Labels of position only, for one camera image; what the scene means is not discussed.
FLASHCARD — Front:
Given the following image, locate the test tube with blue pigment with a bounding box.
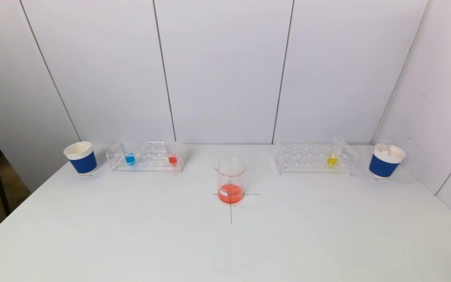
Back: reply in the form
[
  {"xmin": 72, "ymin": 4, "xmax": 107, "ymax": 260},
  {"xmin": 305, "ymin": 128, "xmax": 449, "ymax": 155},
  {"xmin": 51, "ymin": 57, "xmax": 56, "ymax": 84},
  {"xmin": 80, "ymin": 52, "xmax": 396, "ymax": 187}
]
[{"xmin": 121, "ymin": 138, "xmax": 136, "ymax": 166}]

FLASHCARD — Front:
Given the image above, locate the clear glass beaker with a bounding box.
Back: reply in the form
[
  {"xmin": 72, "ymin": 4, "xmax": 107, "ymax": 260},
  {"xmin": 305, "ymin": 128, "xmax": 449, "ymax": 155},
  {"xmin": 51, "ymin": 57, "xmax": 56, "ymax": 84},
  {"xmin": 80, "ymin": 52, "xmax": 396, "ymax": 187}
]
[{"xmin": 213, "ymin": 157, "xmax": 246, "ymax": 204}]

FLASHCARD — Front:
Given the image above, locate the test tube with orange-red pigment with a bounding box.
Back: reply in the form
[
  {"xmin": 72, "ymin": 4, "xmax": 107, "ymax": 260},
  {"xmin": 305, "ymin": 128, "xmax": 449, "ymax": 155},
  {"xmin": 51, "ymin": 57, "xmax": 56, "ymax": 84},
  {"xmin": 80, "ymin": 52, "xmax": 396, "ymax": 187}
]
[{"xmin": 167, "ymin": 140, "xmax": 179, "ymax": 167}]

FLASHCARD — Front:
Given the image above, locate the clear acrylic test tube rack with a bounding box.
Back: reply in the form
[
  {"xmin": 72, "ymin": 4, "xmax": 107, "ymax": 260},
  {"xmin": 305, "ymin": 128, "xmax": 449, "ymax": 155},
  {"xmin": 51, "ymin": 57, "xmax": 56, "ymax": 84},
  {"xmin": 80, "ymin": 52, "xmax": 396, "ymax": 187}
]
[
  {"xmin": 106, "ymin": 141, "xmax": 185, "ymax": 173},
  {"xmin": 274, "ymin": 142, "xmax": 358, "ymax": 175}
]

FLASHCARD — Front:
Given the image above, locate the test tube with yellow pigment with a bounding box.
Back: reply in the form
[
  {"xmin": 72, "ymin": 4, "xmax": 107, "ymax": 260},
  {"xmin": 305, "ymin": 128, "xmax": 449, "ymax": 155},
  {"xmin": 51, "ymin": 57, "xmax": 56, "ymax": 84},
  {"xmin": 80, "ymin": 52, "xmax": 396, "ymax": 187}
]
[{"xmin": 327, "ymin": 136, "xmax": 345, "ymax": 169}]

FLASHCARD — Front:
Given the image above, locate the blue and white paper cup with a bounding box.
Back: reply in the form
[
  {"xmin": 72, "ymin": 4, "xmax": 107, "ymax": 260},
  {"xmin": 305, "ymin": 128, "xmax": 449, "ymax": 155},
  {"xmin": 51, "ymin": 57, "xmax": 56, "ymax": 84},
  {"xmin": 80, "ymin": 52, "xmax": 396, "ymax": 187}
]
[
  {"xmin": 368, "ymin": 143, "xmax": 406, "ymax": 180},
  {"xmin": 63, "ymin": 141, "xmax": 97, "ymax": 175}
]

